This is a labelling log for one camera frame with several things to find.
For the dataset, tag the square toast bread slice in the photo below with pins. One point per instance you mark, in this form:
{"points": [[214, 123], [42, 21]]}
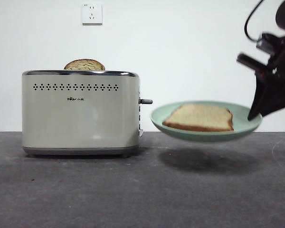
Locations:
{"points": [[199, 117]]}

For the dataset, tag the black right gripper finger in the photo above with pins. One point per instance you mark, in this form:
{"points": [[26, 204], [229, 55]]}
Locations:
{"points": [[278, 97], [256, 99]]}

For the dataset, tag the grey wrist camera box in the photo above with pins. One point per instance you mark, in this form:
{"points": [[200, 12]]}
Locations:
{"points": [[264, 46]]}

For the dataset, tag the pale green round plate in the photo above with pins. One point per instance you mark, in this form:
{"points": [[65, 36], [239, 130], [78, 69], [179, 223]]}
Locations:
{"points": [[240, 126]]}

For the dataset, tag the round-topped toast bread slice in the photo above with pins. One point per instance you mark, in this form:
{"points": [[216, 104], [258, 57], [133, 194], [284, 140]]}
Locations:
{"points": [[84, 65]]}

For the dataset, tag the white wall socket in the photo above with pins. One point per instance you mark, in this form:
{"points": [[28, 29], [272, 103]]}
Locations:
{"points": [[92, 14]]}

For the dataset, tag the cream two-slot toaster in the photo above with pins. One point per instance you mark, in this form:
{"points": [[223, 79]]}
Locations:
{"points": [[80, 118]]}

